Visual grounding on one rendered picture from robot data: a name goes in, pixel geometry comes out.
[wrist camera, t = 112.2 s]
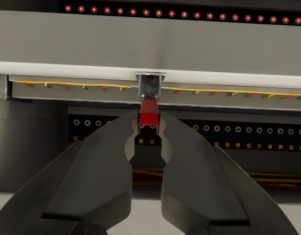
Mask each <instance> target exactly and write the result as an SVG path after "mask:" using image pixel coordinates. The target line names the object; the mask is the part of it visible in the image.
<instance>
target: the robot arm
mask: <svg viewBox="0 0 301 235"><path fill-rule="evenodd" d="M156 128H157V135H159V136H160V138H161V139H162V148H161V156H162V158H163V159H164V160H165V162H166V165H165V166H164V170H163V178H162V187H161V213H162V216H163V218H164V219H165V220H166V221H168V222H169V223H170V224H172V225H173V226H175V227H176V228H177V229H179V230H180V231H182V232H183V233H184V234H185V235H299V234H298V232H297V231H296V229H295V227H294V226H293V225H292V223H291V221H290V220H289V219H288V218H287V216H286V215H285V214H284V212H283V211H282V210H281V208H280V207H279V206H278V205H277V203H276V202H275V201H274V200H273V199H272V198H271V197H270V195H269V194H268V193H267V192H266V191H265V190H264V189H263V188H262V187H261V186H260V185H259V184H258V183H257V182H256V181H255V180H254V179H253V178H252V177H250V176H249V175H248V174H247V173H246V172H245V171H244V170H243V169H242V168H241V167H240V166H239V165H238V164H237V163H236V162H235V161H234V160H233V159H232V158H231V157H230V156H229V155H228V154H227V153H225V152H224V151H223V150H222V149H221V148H220V147H219V146H212V145H211V144H210V143H209V142H208V141H207V140H206V139H205V138H204V137H203V136H202V135H201V134H199V133H198V132H197V131H195V130H194V129H193V128H191V127H189V126H188V125H186V124H185V123H183V122H182V121H180V120H178V119H177V118H175V117H173V116H172V115H170V114H168V113H167V112H160V113H159V122H158V125H157V126H156ZM137 134H140V112H138V111H131V112H129V113H127V114H125V115H123V116H121V117H119V118H117V119H115V120H113V121H111V122H109V123H107V124H105V125H103V126H102V127H100V128H99V129H97V130H96V131H94V132H93V133H92V134H91V135H89V136H88V137H87V138H86V139H85V140H84V141H79V140H77V141H76V142H75V143H73V144H72V145H71V146H70V147H69V148H67V149H66V150H65V151H64V152H63V153H61V154H60V155H59V156H58V157H56V158H55V159H54V160H53V161H51V162H50V163H49V164H48V165H47V166H45V167H44V168H43V169H42V170H41V171H40V172H38V173H37V174H36V175H35V176H34V177H32V178H31V179H30V180H29V181H28V182H27V183H25V184H24V185H23V186H22V187H21V188H20V189H19V190H18V191H17V192H16V193H15V194H14V195H13V196H12V197H11V198H10V199H9V201H8V202H7V203H6V204H5V205H4V206H3V207H2V209H1V210H0V235H108V233H107V230H108V229H110V228H112V227H113V226H115V225H117V224H118V223H120V222H122V221H123V220H125V219H126V218H127V217H128V216H129V214H130V212H131V203H132V165H131V164H130V163H129V160H130V159H131V158H132V157H133V156H134V138H135V137H136V136H137Z"/></svg>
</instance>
